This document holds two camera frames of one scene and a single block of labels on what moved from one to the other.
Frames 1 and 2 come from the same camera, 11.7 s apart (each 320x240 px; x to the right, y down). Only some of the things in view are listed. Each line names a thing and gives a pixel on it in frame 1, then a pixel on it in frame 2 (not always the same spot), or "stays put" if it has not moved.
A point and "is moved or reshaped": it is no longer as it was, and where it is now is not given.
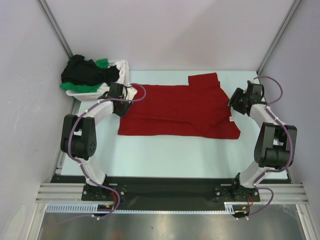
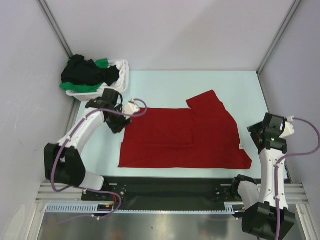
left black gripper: [122, 112] → [118, 127]
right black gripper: [233, 101] → [253, 129]
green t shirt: [102, 63] stays put
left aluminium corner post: [56, 27] stays put
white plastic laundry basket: [94, 96] stays put
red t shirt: [199, 110] is moved or reshaped
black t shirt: [78, 71] stays put
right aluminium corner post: [295, 5] stays put
